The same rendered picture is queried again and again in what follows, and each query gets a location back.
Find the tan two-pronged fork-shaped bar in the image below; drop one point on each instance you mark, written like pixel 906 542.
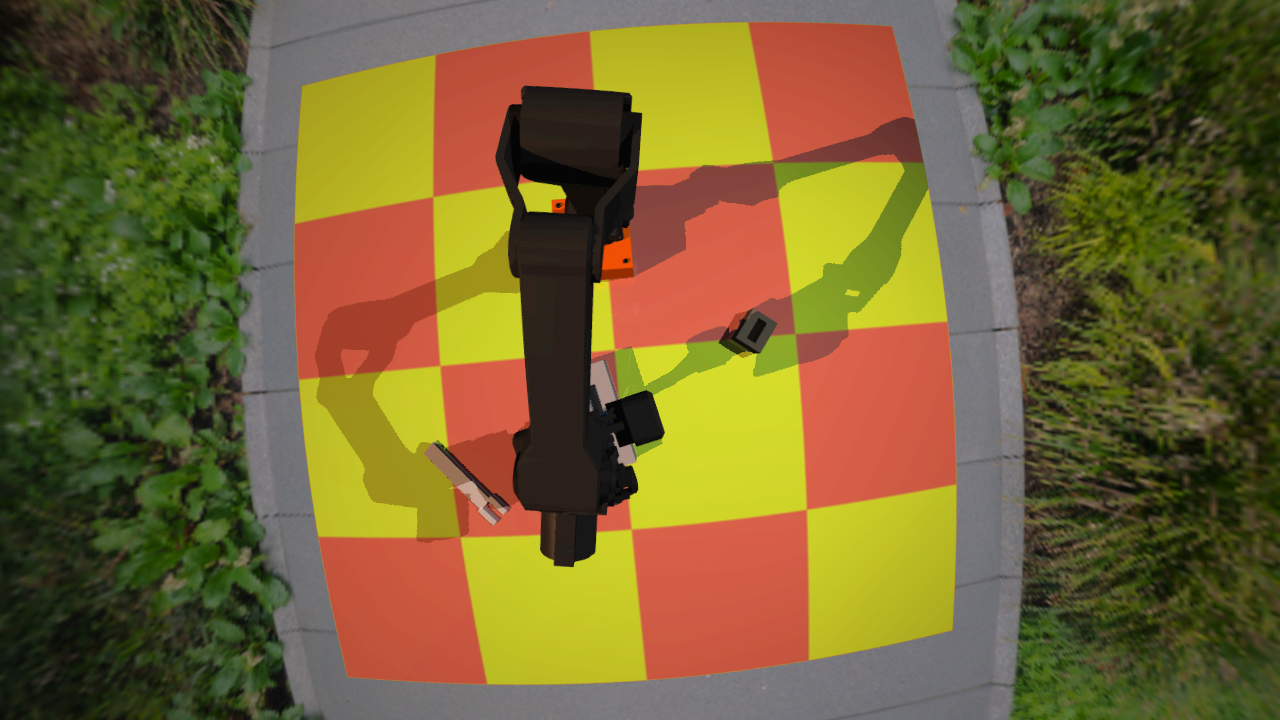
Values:
pixel 464 482

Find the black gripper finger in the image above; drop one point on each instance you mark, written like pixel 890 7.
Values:
pixel 624 439

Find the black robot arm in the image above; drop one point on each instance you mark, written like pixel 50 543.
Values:
pixel 582 140

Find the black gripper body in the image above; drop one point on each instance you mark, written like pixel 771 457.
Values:
pixel 637 415

